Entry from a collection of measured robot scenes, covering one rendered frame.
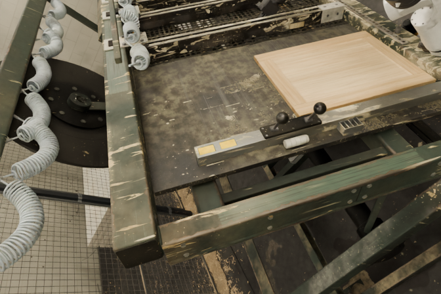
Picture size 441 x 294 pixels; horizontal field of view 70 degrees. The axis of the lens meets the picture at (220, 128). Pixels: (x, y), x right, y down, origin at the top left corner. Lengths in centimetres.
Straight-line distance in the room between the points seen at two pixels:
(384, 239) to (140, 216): 103
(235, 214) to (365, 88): 73
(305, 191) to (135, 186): 45
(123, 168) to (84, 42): 569
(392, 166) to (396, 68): 57
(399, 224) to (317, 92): 62
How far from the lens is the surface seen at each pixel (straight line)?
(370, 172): 95
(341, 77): 134
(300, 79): 130
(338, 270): 160
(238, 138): 100
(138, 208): 82
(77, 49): 656
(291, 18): 167
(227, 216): 82
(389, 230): 149
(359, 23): 173
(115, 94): 118
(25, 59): 179
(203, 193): 97
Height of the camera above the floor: 214
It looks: 34 degrees down
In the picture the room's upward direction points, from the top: 71 degrees counter-clockwise
